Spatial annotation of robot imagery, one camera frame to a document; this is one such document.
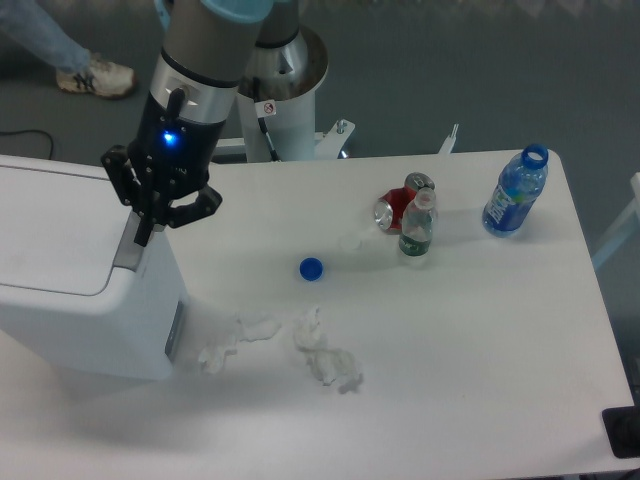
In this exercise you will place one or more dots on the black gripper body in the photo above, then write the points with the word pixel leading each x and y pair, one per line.
pixel 177 150

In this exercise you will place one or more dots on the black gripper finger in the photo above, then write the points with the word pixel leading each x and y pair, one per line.
pixel 206 204
pixel 132 191

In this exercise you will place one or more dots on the white trash can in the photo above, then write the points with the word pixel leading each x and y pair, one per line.
pixel 76 289

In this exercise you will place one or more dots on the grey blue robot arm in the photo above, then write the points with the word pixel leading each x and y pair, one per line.
pixel 205 51

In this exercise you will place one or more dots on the crushed red soda can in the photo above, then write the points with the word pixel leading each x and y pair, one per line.
pixel 389 208

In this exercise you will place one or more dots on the white sneaker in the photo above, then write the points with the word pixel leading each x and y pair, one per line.
pixel 102 78

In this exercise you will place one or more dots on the blue bottle cap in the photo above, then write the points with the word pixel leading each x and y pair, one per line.
pixel 311 269

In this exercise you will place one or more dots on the crumpled white tissue left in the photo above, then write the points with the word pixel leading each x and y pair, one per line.
pixel 242 327

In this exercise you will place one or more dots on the crumpled white tissue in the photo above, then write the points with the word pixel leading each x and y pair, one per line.
pixel 242 327
pixel 331 366

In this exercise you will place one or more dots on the person's leg in jeans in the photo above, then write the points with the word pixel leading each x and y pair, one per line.
pixel 27 23

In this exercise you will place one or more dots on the crumpled white tissue right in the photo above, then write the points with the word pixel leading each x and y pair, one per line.
pixel 331 366

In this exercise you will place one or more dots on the clear bottle green label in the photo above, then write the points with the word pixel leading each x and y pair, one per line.
pixel 417 228

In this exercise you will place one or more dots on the blue plastic bottle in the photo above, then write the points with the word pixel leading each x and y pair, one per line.
pixel 519 185

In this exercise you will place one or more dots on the white chair part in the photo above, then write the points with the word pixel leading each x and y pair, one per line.
pixel 623 227

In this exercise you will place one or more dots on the black device at edge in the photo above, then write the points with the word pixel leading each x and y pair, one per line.
pixel 622 428

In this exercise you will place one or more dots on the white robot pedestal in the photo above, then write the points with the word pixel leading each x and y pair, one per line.
pixel 276 99

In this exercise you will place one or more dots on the white frame bracket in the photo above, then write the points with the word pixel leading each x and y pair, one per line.
pixel 328 146

